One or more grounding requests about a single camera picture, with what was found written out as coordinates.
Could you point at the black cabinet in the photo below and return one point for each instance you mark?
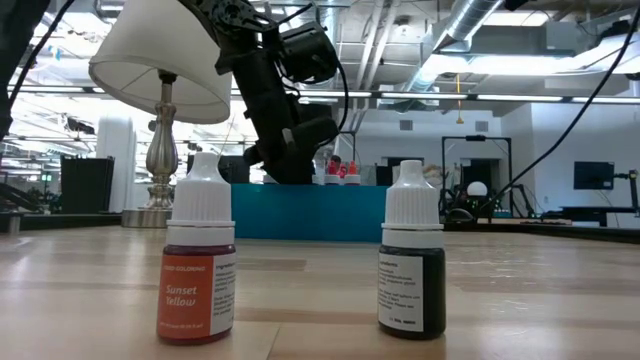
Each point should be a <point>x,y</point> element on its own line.
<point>87,185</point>

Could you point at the orange Sunset Yellow dropper bottle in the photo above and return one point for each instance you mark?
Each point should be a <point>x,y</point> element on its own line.
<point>185,295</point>

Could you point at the dark dropper bottle white label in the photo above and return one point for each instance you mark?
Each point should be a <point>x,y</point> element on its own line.
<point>435,295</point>

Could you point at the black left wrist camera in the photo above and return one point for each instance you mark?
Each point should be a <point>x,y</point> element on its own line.
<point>307,52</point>

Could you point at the white shade silver table lamp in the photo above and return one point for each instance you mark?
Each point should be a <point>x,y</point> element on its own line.
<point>150,65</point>

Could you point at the black background robot arm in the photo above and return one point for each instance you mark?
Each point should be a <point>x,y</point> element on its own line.
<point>20,197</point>

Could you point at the blue plastic tray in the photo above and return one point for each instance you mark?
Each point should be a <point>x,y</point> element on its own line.
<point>310,215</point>

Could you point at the ceiling light strip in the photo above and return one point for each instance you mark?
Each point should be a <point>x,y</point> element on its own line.
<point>605,100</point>
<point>425,95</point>
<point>520,97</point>
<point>355,94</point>

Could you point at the silver smooth ventilation duct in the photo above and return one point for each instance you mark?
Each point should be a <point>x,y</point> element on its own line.
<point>470,20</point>

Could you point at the black wall monitor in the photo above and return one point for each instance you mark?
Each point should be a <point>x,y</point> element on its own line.
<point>594,175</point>

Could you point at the magenta food coloring bottle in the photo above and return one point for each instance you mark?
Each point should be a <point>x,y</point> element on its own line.
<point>332,175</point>

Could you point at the white globe lamp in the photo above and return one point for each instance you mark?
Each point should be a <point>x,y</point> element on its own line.
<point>476,189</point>

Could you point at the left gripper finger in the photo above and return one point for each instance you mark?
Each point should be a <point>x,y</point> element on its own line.
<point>295,174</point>

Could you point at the black background table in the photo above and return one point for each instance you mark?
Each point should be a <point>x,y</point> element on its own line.
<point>595,210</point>

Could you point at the red food coloring bottle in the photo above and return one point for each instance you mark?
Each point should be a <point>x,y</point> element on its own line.
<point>352,175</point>

